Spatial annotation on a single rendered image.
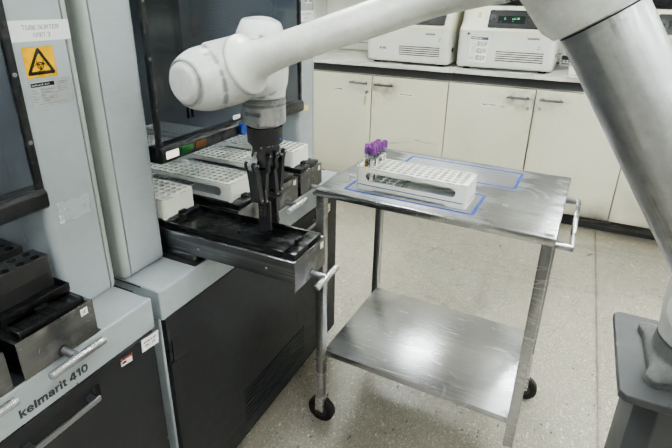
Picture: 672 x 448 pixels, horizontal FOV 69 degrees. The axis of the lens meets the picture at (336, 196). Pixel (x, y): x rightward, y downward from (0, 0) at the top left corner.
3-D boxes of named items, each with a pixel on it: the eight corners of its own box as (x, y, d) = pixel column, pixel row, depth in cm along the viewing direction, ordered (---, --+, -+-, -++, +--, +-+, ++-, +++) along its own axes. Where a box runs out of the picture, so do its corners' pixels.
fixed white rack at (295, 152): (214, 157, 160) (212, 139, 158) (233, 149, 169) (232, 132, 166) (293, 172, 148) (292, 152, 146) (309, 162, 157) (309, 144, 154)
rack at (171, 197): (77, 201, 125) (72, 178, 122) (109, 189, 133) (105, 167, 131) (166, 225, 113) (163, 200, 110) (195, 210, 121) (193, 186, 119)
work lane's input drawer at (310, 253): (66, 226, 127) (59, 193, 124) (109, 207, 139) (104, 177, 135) (314, 299, 98) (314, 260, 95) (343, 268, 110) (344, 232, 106)
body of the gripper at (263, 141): (261, 118, 108) (262, 158, 111) (237, 126, 101) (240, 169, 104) (290, 122, 105) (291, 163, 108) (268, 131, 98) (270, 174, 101)
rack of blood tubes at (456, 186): (355, 187, 132) (356, 165, 130) (370, 176, 140) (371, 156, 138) (465, 210, 119) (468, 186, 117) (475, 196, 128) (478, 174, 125)
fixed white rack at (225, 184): (142, 187, 135) (139, 165, 132) (169, 176, 143) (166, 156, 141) (231, 207, 123) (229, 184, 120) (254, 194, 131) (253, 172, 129)
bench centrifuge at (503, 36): (454, 68, 300) (467, -58, 274) (473, 58, 353) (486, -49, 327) (552, 75, 279) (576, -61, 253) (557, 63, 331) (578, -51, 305)
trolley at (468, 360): (306, 416, 163) (304, 186, 132) (364, 338, 201) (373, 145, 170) (516, 509, 135) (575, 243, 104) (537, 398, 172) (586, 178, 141)
